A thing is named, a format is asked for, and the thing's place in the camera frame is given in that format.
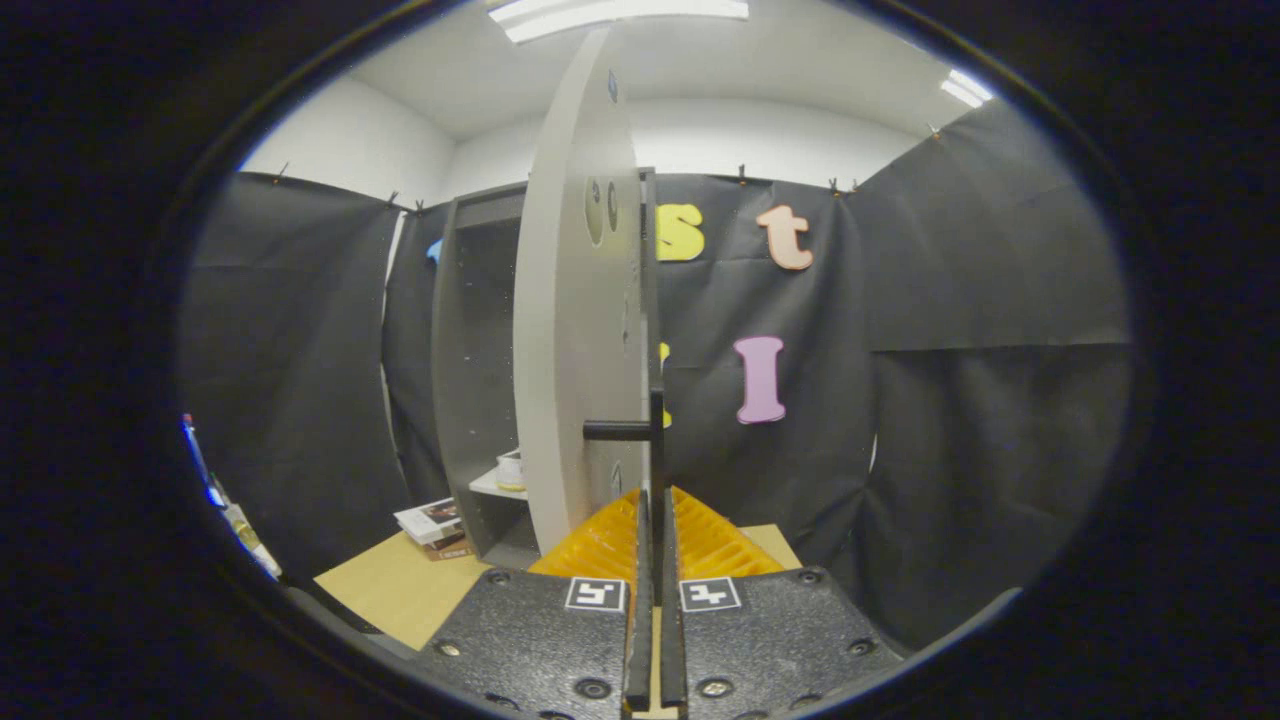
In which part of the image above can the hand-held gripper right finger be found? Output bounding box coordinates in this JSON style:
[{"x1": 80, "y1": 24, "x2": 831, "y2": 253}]
[{"x1": 660, "y1": 487, "x2": 906, "y2": 720}]

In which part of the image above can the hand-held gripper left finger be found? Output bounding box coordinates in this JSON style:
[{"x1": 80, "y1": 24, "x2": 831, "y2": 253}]
[{"x1": 415, "y1": 487, "x2": 656, "y2": 720}]

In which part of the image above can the beige shoe cabinet door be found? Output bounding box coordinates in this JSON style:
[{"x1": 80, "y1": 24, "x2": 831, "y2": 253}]
[{"x1": 513, "y1": 25, "x2": 668, "y2": 581}]

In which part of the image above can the grey shoe cabinet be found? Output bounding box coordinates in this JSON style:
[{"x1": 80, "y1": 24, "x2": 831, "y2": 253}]
[{"x1": 430, "y1": 168, "x2": 661, "y2": 571}]

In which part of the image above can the black backdrop cloth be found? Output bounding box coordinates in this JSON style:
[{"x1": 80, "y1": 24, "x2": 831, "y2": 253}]
[{"x1": 180, "y1": 100, "x2": 1136, "y2": 651}]

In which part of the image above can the small ceiling light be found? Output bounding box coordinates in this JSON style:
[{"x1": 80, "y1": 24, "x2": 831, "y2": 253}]
[{"x1": 940, "y1": 68, "x2": 994, "y2": 109}]

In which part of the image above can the long ceiling light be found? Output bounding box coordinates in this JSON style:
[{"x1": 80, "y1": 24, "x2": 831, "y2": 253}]
[{"x1": 487, "y1": 0, "x2": 751, "y2": 44}]

